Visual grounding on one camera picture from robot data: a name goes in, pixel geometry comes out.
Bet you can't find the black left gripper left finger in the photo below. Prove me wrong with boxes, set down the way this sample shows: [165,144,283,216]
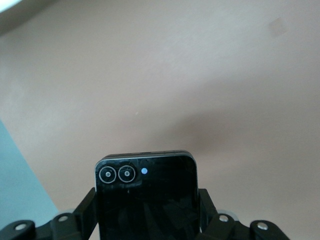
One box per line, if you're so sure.
[50,187,100,240]

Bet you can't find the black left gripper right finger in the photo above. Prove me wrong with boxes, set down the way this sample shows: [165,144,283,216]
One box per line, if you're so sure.
[198,187,241,240]

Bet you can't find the small black flip phone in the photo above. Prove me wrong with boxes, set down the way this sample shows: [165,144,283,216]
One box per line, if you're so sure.
[94,149,201,240]

